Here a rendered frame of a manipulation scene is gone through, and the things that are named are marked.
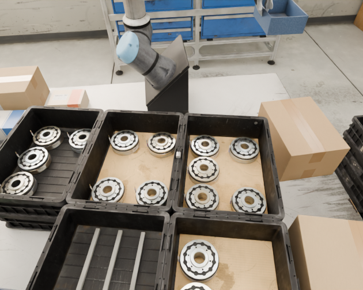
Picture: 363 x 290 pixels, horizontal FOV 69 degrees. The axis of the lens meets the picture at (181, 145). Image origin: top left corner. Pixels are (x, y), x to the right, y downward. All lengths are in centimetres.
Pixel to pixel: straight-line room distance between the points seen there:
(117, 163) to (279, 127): 62
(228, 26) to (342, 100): 128
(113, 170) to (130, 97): 59
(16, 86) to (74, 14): 237
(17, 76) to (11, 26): 254
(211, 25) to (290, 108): 176
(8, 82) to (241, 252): 126
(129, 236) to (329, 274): 52
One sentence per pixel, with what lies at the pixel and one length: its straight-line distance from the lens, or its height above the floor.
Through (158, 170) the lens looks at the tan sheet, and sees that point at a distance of 92.
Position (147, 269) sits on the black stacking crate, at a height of 83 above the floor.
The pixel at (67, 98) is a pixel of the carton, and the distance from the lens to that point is 142.
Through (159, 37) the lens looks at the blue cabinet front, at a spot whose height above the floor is 36.
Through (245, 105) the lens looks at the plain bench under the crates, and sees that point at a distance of 139.
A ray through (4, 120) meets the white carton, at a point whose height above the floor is 79.
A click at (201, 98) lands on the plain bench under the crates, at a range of 141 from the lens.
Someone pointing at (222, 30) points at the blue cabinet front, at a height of 40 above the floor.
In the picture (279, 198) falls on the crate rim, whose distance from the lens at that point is 80.
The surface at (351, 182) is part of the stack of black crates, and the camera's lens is 178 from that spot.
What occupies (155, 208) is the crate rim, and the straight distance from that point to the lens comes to 73.
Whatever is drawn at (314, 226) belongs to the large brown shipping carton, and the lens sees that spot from 81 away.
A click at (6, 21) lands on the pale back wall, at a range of 404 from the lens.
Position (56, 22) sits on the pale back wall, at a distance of 383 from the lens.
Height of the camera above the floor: 157
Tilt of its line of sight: 48 degrees down
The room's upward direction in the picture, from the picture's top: 2 degrees counter-clockwise
